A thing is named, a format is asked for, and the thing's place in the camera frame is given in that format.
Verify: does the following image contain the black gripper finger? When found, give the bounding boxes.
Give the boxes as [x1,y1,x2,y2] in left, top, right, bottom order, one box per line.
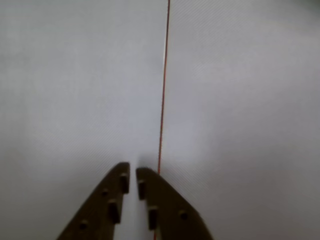
[136,167,215,240]
[56,162,131,240]

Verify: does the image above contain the gray mat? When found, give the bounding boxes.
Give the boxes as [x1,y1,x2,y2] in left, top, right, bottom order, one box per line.
[0,0,170,240]
[153,0,320,240]

